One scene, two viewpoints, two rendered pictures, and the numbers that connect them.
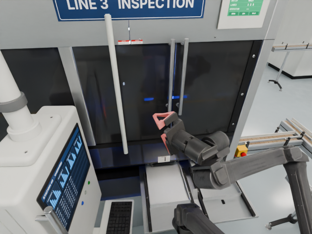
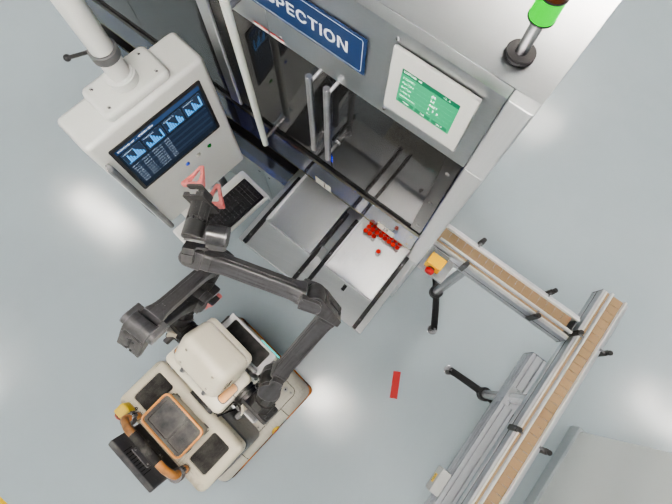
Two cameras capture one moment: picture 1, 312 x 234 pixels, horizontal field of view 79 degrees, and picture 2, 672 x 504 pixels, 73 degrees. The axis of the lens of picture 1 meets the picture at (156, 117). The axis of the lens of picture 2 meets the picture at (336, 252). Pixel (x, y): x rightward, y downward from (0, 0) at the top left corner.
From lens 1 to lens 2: 1.12 m
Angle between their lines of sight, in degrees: 44
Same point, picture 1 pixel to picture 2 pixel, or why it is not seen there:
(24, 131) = (114, 84)
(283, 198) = not seen: hidden behind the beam
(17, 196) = (87, 146)
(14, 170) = (98, 116)
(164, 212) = (274, 238)
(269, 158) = (274, 286)
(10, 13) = not seen: outside the picture
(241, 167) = (226, 269)
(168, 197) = (295, 228)
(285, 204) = not seen: hidden behind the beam
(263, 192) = (505, 341)
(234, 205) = (350, 302)
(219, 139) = (213, 237)
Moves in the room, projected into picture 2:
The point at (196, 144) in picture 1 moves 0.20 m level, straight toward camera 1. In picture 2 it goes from (188, 224) to (118, 257)
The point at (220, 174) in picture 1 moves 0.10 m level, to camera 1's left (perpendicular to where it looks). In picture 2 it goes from (185, 258) to (163, 233)
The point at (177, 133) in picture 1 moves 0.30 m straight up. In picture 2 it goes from (194, 201) to (153, 150)
